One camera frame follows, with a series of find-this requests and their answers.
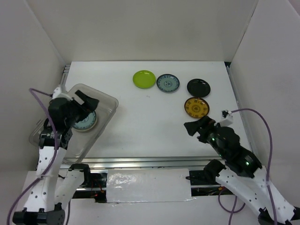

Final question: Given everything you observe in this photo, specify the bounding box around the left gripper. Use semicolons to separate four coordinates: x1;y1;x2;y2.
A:
66;90;99;126

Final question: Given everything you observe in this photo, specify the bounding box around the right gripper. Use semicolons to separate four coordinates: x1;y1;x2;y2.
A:
183;113;226;158

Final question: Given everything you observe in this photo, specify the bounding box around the blue patterned plate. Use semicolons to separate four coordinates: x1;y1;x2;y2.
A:
73;112;98;132
156;74;180;93

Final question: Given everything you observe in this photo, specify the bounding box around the yellow brown patterned plate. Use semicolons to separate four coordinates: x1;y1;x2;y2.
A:
184;97;210;119

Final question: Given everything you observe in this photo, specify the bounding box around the black plate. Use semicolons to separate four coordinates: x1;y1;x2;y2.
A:
187;78;211;98

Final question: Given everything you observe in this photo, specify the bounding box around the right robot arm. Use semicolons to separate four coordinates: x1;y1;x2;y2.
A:
184;116;300;225

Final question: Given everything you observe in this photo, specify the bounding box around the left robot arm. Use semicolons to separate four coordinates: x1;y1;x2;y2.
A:
6;88;99;225

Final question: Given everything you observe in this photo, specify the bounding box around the clear plastic bin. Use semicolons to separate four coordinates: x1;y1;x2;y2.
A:
30;84;119;165

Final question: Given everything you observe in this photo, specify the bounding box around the green plate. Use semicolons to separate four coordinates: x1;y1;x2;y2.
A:
133;70;156;89

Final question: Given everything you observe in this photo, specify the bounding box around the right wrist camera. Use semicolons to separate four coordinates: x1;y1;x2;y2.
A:
217;110;233;127

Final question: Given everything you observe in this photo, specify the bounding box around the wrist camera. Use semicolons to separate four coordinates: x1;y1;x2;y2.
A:
52;85;72;100
217;110;233;127

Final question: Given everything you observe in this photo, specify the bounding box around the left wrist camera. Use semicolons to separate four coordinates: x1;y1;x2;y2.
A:
52;85;72;100

